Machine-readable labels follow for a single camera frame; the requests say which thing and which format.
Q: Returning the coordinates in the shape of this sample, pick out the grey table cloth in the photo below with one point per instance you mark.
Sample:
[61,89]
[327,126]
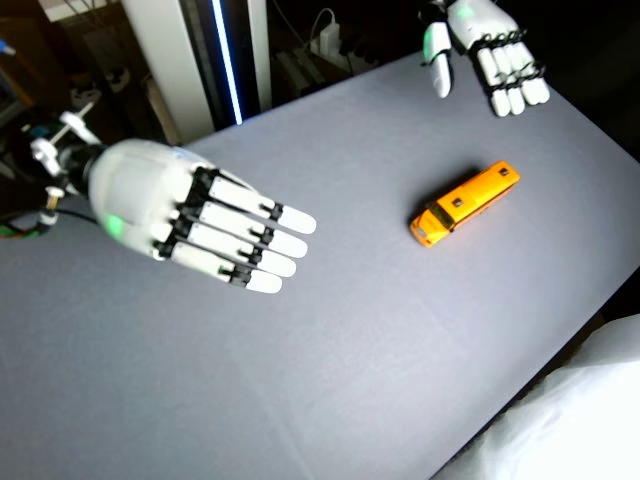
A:
[350,325]

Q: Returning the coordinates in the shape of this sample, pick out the yellow toy school bus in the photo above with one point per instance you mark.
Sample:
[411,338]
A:
[470,200]

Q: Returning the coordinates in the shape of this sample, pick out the grey power strip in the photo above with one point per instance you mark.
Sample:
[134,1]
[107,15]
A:
[300,70]

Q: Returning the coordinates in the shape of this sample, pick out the white power adapter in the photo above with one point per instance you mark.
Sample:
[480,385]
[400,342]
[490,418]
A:
[327,40]

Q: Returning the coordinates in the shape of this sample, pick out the white sheet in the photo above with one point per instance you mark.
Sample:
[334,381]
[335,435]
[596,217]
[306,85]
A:
[575,415]

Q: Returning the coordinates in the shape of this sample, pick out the white pillar with blue light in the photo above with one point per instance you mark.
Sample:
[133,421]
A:
[170,60]

